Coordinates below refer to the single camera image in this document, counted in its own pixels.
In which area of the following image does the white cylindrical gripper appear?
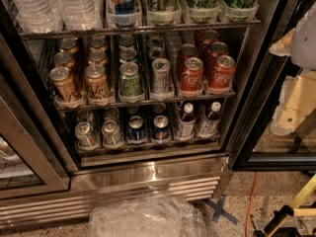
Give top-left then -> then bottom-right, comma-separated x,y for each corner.
269,29 -> 316,136

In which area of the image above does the dark bottle white cap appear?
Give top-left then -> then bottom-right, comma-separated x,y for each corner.
197,102 -> 221,138
177,103 -> 196,138

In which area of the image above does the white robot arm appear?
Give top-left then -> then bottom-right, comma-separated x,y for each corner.
269,3 -> 316,135

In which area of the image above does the open glass fridge door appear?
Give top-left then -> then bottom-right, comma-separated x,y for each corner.
227,0 -> 315,171

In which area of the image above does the front silver can middle shelf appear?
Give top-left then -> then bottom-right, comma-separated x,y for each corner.
152,58 -> 171,94

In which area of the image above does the rear silver can middle shelf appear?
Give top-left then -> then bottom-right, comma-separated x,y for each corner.
146,37 -> 163,48

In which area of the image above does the front green can middle shelf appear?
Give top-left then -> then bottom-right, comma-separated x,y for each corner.
119,62 -> 142,97

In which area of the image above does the rear green can middle shelf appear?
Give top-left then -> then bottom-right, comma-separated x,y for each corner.
118,35 -> 135,49

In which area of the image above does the clear water bottle right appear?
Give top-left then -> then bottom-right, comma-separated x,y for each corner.
62,0 -> 103,31

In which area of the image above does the stainless fridge base grille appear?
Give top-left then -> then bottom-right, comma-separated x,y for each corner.
0,156 -> 233,230

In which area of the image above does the red cola can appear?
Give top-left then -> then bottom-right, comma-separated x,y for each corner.
177,43 -> 198,80
205,41 -> 228,73
208,55 -> 235,89
180,57 -> 204,92
195,30 -> 219,52

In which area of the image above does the front red cola can right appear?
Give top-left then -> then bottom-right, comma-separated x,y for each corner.
208,55 -> 235,89

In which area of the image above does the rear red cola can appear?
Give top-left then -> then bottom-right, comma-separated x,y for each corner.
195,30 -> 219,52

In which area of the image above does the front red cola can left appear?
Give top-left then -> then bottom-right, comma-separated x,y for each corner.
180,57 -> 204,92

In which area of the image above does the rear blue cola can right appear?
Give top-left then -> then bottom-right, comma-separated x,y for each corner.
152,103 -> 167,118

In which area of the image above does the blue cola can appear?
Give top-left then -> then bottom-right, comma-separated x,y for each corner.
127,116 -> 145,141
152,116 -> 169,140
152,103 -> 167,118

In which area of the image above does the front blue cola can right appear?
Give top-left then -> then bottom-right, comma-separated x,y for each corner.
152,116 -> 169,140

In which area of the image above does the yellow black stand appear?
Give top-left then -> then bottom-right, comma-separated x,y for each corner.
254,175 -> 316,237

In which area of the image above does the front blue cola can left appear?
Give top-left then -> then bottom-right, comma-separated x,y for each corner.
127,116 -> 145,141

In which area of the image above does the blue tape cross on floor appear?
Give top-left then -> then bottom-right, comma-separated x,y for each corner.
203,195 -> 238,225

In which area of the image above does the clear plastic bin on floor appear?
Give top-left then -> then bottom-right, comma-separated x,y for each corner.
88,197 -> 206,237

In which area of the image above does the top wire shelf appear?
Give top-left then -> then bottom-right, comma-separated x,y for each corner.
18,18 -> 261,40

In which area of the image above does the wire shelf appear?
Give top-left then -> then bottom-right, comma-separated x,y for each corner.
18,18 -> 261,40
54,88 -> 235,112
78,132 -> 220,156

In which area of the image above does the middle wire shelf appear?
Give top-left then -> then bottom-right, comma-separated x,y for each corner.
54,88 -> 235,112

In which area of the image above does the bottom wire shelf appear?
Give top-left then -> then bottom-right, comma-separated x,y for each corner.
78,132 -> 220,156

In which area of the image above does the orange cable on floor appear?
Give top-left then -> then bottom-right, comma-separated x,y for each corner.
244,171 -> 260,237

